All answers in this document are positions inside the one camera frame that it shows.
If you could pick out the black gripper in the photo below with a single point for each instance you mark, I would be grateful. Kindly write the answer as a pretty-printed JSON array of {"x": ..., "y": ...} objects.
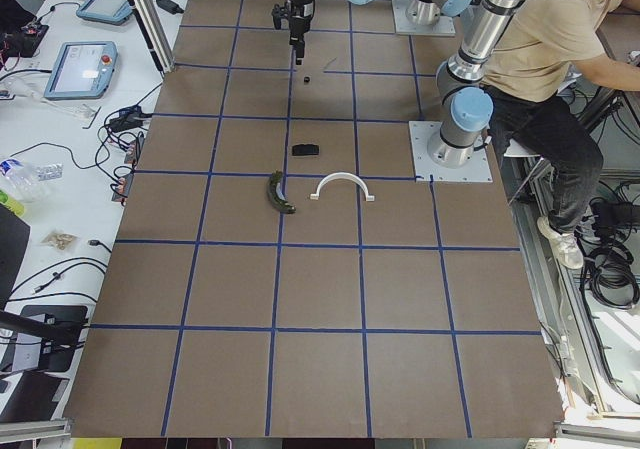
[{"x": 299, "y": 15}]

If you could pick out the black power supply brick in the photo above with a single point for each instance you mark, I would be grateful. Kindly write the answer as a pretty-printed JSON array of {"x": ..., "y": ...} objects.
[{"x": 170, "y": 6}]

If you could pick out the black brake pad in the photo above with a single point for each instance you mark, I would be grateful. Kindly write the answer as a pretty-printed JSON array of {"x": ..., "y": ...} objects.
[{"x": 305, "y": 150}]

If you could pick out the green brake shoe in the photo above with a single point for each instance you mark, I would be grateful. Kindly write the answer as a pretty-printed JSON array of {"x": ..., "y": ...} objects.
[{"x": 276, "y": 196}]

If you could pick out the blue teach pendant far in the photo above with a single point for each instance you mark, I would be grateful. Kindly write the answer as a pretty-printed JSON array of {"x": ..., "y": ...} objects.
[{"x": 112, "y": 12}]

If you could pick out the blue teach pendant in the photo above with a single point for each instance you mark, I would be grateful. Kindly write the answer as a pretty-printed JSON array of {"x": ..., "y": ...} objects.
[
  {"x": 112, "y": 12},
  {"x": 82, "y": 71}
]

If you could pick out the blue teach pendant near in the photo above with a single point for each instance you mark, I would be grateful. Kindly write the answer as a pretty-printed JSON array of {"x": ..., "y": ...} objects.
[{"x": 82, "y": 71}]

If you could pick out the person in beige shirt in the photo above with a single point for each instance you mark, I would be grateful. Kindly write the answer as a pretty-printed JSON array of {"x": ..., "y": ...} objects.
[{"x": 543, "y": 40}]

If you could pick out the plastic water bottle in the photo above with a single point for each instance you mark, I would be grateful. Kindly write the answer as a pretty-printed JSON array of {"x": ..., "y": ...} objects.
[{"x": 25, "y": 180}]

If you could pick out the small bag of parts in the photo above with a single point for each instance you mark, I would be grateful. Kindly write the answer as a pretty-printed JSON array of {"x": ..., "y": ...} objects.
[{"x": 60, "y": 241}]

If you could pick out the black laptop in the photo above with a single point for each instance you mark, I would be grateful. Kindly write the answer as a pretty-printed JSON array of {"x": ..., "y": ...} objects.
[{"x": 13, "y": 244}]

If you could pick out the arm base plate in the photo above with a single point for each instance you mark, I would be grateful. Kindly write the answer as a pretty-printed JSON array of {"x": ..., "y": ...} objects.
[
  {"x": 422, "y": 18},
  {"x": 435, "y": 161}
]

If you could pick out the aluminium frame post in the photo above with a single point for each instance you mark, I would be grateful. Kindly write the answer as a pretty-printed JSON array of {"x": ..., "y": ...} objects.
[{"x": 153, "y": 34}]

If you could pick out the white curved plastic bracket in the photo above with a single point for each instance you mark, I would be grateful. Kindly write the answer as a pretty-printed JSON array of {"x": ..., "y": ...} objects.
[{"x": 344, "y": 177}]

